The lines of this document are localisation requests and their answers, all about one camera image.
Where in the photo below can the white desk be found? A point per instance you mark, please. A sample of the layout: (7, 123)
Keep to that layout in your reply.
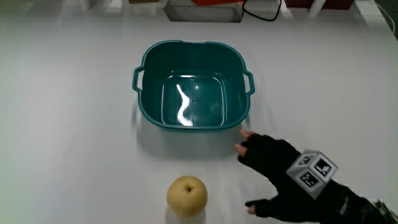
(68, 130)

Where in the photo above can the person's right hand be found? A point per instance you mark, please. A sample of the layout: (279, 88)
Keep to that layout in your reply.
(273, 161)

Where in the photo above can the yellow round pear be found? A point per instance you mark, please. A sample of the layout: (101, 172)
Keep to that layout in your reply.
(186, 196)

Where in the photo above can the dark red box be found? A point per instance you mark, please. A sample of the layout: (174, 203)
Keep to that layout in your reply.
(320, 3)

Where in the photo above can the white post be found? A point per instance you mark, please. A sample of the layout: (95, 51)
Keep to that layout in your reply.
(316, 7)

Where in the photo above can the brown cardboard box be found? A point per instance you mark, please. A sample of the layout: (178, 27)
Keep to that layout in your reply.
(143, 1)

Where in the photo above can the teal plastic basin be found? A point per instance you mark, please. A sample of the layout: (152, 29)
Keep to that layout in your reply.
(192, 93)

